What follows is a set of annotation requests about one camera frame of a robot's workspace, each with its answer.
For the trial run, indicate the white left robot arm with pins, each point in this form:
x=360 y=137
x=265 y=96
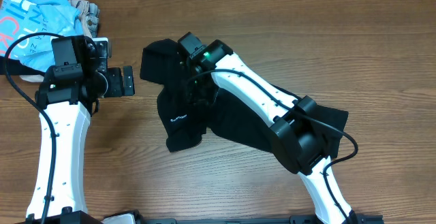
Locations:
x=68 y=96

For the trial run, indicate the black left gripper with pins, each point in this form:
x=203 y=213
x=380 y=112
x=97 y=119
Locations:
x=127 y=81

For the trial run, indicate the black garment in pile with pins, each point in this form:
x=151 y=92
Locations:
x=15 y=68

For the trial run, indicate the denim jeans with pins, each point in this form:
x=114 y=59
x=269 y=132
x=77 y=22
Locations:
x=92 y=19

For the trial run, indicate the black t-shirt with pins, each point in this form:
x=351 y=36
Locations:
x=185 y=123

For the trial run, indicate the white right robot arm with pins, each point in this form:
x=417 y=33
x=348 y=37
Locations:
x=300 y=141

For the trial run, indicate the beige garment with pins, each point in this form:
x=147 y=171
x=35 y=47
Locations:
x=83 y=6

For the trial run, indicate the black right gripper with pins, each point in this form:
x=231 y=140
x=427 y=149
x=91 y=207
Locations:
x=190 y=70

